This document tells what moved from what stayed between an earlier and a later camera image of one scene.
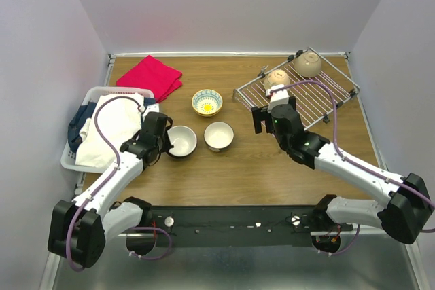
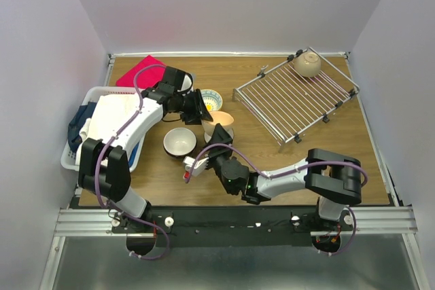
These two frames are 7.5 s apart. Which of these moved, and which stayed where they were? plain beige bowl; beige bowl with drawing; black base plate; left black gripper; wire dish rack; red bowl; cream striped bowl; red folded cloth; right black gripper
Moved: left black gripper; beige bowl with drawing; right black gripper
Stayed: red bowl; black base plate; wire dish rack; red folded cloth; plain beige bowl; cream striped bowl
